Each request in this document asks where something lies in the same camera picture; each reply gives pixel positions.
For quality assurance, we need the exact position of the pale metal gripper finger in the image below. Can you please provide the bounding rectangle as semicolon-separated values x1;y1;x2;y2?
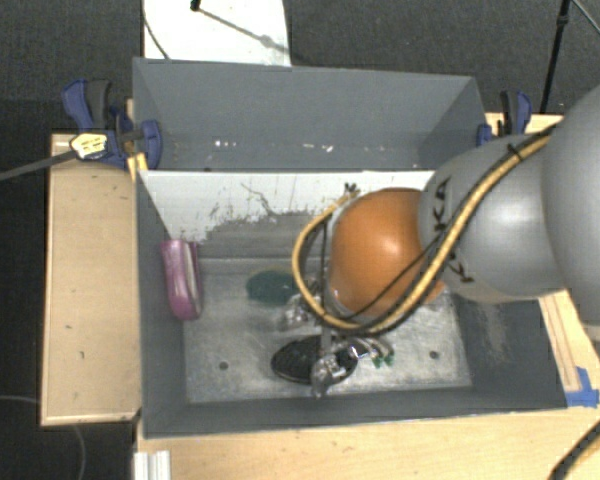
329;355;355;384
310;359;332;399

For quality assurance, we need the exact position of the black oval object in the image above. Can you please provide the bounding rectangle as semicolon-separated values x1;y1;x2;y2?
270;337;362;387

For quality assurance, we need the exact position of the clear glass object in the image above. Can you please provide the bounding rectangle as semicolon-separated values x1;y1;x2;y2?
278;293;323;332

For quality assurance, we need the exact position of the dark green round object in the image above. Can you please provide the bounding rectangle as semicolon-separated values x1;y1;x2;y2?
245;269;302;308

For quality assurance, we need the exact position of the purple and white sponge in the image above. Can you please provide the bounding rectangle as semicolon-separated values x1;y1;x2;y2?
159;238;204;321

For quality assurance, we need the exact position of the pale wood board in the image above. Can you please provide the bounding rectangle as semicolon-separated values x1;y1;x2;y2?
40;133;144;427

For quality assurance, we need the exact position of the grey metal bin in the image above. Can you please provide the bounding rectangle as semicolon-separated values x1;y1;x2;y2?
131;57;569;440

